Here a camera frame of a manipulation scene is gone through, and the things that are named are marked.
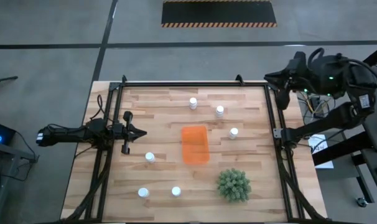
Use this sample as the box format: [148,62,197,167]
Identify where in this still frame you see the black slanted post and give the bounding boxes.
[362,42,377,67]

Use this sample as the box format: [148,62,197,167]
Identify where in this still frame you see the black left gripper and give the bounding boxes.
[112,110,147,156]

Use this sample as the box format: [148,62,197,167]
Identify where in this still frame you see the black aluminium table frame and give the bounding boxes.
[62,74,329,224]

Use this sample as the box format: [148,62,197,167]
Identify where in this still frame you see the orange plastic basket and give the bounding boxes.
[180,125,211,166]

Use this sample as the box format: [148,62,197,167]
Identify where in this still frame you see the green potted plant grey pot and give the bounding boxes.
[216,168,252,203]

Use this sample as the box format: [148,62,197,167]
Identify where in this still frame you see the black hazard-striped floor mat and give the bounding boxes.
[161,0,278,29]

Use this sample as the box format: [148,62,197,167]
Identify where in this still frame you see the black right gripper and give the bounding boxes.
[264,51,308,110]

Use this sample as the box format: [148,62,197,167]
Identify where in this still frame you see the yellow extension cord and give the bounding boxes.
[300,93,337,116]

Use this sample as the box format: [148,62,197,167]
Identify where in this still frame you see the grey metal desk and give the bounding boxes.
[0,141,40,224]

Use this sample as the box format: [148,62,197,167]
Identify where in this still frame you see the black tripod leg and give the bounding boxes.
[0,75,19,88]

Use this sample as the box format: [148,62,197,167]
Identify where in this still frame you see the white paper sheet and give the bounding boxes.
[307,133,335,169]

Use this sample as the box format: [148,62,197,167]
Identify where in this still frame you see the black power strip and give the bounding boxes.
[309,96,325,119]

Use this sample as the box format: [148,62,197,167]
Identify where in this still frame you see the black cable loop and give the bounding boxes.
[89,94,114,124]

